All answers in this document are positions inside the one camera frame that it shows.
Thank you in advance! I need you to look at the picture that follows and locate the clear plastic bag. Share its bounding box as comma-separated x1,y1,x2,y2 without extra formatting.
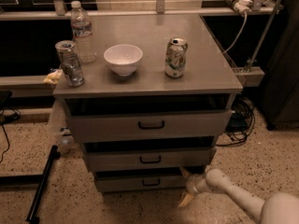
49,101,78,149

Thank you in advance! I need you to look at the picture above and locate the white power cable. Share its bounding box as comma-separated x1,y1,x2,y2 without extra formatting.
221,12,249,55

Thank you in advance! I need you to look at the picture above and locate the black cable bundle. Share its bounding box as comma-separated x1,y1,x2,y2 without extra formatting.
215,96,256,147

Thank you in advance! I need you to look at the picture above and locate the metal diagonal rod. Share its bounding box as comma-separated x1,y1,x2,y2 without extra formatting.
243,0,282,72

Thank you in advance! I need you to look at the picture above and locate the black cable left floor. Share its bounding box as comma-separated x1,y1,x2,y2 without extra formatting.
0,91,21,164

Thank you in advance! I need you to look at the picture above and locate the yellow crumpled wrapper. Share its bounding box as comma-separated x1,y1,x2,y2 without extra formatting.
44,69,63,85

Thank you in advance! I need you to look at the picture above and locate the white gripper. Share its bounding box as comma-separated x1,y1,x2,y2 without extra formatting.
178,167,206,207

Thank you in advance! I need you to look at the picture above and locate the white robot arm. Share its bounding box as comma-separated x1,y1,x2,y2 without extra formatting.
178,167,299,224

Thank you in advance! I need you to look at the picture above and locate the green white soda can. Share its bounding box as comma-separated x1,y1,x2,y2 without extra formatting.
165,37,188,78

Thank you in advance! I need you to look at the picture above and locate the white bowl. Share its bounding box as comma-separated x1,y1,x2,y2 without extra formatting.
104,44,143,77

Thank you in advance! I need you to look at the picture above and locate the clear plastic water bottle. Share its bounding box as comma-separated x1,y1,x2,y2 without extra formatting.
71,1,96,63

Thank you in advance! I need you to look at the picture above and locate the grey drawer cabinet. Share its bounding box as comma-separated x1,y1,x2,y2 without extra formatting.
52,13,244,194

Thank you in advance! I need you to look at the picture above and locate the white power strip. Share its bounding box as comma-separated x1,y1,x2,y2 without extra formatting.
224,0,252,15

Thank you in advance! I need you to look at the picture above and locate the silver tall can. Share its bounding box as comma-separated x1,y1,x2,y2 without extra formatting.
55,40,85,87

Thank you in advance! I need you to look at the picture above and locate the black metal floor stand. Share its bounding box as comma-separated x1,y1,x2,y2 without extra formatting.
0,146,61,224

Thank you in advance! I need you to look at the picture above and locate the grey drawer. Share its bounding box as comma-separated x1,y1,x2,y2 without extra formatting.
66,110,232,143
85,147,216,172
93,167,186,192

